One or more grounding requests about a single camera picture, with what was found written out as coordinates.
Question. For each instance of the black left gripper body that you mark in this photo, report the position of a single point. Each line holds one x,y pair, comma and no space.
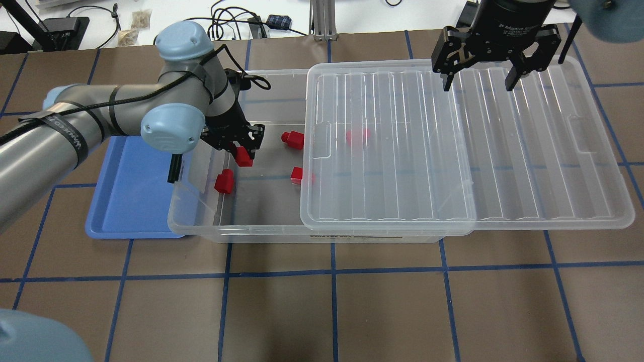
227,122

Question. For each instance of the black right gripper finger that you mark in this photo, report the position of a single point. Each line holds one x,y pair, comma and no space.
447,80
515,74

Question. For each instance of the black box handle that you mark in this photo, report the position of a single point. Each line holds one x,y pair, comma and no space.
174,168

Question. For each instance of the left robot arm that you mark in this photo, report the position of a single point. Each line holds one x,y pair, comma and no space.
195,100

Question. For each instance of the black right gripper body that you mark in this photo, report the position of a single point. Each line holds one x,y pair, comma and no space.
505,19

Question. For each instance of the red block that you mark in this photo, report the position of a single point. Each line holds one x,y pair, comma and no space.
242,157
224,183
293,139
354,137
300,176

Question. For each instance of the clear plastic storage box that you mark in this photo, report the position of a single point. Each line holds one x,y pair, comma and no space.
251,211

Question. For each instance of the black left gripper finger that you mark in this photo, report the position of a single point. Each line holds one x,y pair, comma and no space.
232,149
254,152

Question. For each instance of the aluminium frame post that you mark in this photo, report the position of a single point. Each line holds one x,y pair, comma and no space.
322,20

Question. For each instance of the blue plastic tray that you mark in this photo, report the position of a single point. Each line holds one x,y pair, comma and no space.
132,197

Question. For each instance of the clear plastic box lid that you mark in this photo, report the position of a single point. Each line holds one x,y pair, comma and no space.
539,156

